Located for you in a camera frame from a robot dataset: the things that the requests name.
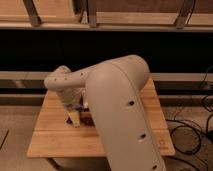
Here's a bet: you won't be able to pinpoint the black floor cables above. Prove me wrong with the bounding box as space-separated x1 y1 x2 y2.
165 64 213 171

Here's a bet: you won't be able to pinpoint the blue eraser block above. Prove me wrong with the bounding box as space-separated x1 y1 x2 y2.
66 117 72 124

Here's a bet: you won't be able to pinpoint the wooden shelf with brackets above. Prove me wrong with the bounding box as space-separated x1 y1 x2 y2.
0 0 213 32

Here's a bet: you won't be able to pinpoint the wooden table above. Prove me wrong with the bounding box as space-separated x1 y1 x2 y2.
27 78 175 158

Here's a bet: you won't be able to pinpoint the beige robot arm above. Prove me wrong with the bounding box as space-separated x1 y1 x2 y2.
44 55 167 171

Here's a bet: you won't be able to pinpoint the dark red flat object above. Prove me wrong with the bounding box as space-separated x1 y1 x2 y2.
81 114 94 126

